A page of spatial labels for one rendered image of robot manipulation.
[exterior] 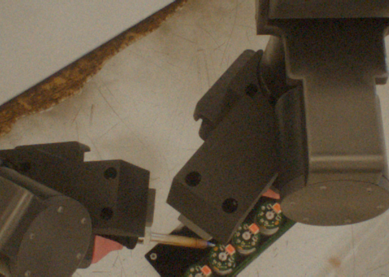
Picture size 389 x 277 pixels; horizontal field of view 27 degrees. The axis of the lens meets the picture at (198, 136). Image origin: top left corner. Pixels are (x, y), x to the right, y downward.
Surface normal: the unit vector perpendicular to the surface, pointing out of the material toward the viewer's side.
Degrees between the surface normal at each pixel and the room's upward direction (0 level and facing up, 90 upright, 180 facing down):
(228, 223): 73
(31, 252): 64
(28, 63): 0
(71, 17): 0
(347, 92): 14
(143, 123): 0
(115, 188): 29
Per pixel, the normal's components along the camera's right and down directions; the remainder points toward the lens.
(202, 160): 0.16, -0.47
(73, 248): 0.78, 0.29
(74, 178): -0.49, -0.26
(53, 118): -0.02, -0.25
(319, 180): 0.00, 0.88
